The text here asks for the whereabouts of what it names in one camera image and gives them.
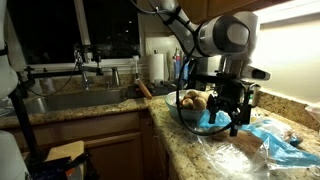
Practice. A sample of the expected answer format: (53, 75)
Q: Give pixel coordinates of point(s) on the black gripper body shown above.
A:
(233, 95)

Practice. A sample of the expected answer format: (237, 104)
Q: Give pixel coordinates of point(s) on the red blue spray bottle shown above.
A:
(177, 65)

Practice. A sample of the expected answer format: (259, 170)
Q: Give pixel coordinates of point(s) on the clear glass bowl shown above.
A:
(176, 111)

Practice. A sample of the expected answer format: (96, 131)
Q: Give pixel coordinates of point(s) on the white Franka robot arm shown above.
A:
(213, 36)

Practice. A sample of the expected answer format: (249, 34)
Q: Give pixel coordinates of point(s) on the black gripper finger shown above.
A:
(211, 116)
(235, 128)

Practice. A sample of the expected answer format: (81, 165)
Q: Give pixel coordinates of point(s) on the wooden wall cabinet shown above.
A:
(196, 8)

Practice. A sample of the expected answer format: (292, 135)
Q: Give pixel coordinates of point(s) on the stainless steel sink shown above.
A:
(76, 100)

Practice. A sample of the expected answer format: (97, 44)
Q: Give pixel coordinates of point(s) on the white rounded object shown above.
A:
(8, 73)

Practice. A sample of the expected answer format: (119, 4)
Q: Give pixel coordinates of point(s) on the black floor bag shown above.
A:
(56, 170)

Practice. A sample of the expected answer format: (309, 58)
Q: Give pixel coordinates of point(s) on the under-cabinet light strip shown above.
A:
(290, 11)

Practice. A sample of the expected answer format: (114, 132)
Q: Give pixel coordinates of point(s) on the blue clear plastic potato bag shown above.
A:
(283, 150)

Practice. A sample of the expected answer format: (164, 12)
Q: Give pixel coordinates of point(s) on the wooden base cabinet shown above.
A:
(116, 150)

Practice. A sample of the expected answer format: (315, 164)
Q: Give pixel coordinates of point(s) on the paper towel roll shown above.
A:
(156, 68)

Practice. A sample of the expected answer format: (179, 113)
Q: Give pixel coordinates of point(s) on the wooden stool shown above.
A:
(63, 151)

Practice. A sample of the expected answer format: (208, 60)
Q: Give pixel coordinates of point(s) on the black camera stand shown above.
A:
(23, 116)

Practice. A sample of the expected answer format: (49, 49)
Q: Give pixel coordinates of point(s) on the white dish brush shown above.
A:
(136, 66)

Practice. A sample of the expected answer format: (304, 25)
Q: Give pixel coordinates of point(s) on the metal faucet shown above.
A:
(83, 71)

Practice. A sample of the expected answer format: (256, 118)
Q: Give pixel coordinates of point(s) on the white window frame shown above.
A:
(81, 23)

